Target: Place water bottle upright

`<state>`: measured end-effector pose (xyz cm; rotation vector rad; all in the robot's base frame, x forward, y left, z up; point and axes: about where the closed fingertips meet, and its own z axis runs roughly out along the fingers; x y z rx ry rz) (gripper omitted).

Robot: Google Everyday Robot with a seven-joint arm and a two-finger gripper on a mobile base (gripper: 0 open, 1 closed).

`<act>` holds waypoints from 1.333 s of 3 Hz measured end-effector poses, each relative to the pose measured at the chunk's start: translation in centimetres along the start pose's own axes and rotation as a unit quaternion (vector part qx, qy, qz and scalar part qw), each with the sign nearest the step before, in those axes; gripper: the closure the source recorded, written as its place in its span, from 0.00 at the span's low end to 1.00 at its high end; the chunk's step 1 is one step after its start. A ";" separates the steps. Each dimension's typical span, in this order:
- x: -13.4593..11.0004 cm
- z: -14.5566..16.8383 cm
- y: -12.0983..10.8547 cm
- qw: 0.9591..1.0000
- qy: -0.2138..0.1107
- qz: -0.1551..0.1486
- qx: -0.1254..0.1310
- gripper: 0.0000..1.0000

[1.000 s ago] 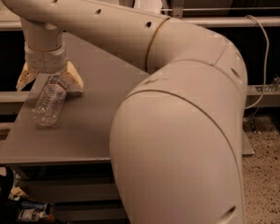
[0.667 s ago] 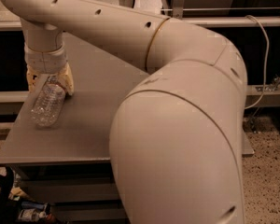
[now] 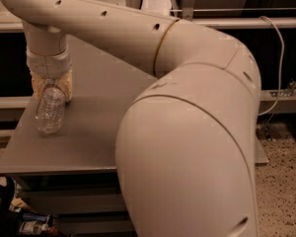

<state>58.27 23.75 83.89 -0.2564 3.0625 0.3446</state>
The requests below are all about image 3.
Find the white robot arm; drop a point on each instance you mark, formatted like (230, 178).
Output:
(158, 55)

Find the bottle on floor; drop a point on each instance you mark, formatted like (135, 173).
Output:
(32, 228)

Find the clear plastic water bottle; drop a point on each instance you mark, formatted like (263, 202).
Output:
(50, 110)

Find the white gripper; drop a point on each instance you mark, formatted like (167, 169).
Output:
(48, 64)

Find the metal frame railing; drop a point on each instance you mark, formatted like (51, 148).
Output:
(246, 22)

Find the grey drawer cabinet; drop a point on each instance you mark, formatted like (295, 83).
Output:
(75, 132)

